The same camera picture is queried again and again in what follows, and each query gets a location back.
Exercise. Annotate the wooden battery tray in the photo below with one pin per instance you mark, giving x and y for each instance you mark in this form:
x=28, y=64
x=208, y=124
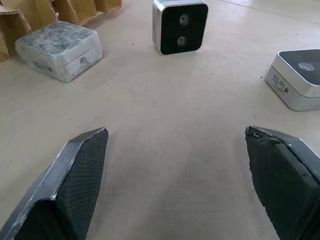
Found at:
x=75, y=11

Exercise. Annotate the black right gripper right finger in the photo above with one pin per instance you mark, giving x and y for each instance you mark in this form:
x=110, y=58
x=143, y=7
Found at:
x=285, y=185

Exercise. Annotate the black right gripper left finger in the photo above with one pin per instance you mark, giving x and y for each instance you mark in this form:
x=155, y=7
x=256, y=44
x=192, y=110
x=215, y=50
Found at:
x=62, y=190

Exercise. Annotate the silver camera with black face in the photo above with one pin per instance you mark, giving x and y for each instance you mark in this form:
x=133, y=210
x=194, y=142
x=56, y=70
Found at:
x=182, y=27
x=295, y=77

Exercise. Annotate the plastic-wrapped silver camera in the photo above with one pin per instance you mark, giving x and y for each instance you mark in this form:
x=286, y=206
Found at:
x=57, y=47

